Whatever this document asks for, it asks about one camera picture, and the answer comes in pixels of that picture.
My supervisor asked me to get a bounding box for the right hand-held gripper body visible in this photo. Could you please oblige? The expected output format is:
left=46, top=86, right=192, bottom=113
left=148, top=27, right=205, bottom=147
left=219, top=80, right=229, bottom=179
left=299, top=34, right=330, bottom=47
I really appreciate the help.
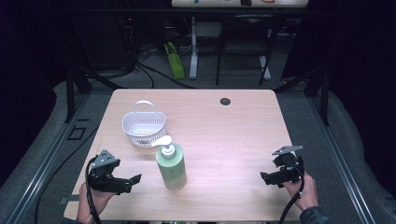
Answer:
left=271, top=145, right=305, bottom=185

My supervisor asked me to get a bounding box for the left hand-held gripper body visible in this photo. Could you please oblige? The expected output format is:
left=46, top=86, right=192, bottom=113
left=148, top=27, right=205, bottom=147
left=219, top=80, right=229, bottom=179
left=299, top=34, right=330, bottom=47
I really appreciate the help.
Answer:
left=87, top=149, right=133, bottom=195

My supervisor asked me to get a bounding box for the green pump bottle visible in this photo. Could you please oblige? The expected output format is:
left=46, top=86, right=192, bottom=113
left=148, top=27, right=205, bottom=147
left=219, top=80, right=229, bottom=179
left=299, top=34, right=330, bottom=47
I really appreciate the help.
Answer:
left=150, top=134, right=188, bottom=191

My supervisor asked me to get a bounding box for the white plastic basket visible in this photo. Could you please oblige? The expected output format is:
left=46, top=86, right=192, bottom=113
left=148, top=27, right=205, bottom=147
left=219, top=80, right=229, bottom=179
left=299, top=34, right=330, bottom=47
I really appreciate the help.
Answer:
left=121, top=100, right=168, bottom=150

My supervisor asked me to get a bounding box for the person's left hand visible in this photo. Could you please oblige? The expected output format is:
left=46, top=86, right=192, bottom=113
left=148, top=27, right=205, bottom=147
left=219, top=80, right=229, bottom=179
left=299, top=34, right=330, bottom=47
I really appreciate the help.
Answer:
left=77, top=182, right=117, bottom=224

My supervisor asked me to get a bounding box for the person's right hand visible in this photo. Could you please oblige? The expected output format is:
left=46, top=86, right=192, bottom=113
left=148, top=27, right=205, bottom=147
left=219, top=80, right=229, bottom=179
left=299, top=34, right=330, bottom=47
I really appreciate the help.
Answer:
left=282, top=172, right=319, bottom=213

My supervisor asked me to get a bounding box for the black metal stand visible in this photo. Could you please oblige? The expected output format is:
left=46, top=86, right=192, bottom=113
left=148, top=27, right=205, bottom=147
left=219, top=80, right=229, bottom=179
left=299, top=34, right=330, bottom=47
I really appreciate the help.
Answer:
left=273, top=67, right=331, bottom=127
left=64, top=65, right=93, bottom=124

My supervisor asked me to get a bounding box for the green bag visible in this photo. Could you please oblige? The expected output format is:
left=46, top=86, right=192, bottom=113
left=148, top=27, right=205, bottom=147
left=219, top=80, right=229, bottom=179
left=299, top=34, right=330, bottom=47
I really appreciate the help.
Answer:
left=163, top=41, right=186, bottom=80

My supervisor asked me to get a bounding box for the white desk leg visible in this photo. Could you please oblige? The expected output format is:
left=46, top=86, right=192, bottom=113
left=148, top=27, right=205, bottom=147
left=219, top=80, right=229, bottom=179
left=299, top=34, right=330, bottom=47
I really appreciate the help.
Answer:
left=189, top=15, right=200, bottom=80

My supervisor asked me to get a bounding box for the black chair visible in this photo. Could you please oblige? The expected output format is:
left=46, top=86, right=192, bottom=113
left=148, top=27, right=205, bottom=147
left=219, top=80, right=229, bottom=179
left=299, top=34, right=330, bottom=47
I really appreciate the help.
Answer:
left=215, top=13, right=283, bottom=87

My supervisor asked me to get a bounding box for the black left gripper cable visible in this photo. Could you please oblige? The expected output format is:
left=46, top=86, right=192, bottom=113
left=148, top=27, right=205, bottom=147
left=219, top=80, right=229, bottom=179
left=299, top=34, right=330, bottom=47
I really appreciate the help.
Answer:
left=84, top=156, right=103, bottom=224

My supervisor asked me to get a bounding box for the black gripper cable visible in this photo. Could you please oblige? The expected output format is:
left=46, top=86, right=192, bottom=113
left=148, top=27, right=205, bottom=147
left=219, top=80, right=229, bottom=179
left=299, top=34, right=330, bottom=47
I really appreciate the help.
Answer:
left=84, top=156, right=103, bottom=224
left=277, top=161, right=305, bottom=224

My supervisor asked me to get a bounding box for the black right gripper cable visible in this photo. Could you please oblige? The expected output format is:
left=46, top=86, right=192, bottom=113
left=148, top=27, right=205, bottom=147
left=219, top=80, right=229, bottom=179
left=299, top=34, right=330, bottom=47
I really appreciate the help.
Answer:
left=277, top=161, right=305, bottom=224

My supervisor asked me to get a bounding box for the bundle of black floor cables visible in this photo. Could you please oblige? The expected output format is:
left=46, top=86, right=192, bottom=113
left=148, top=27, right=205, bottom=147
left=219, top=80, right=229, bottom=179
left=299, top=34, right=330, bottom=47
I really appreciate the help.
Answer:
left=118, top=15, right=197, bottom=91

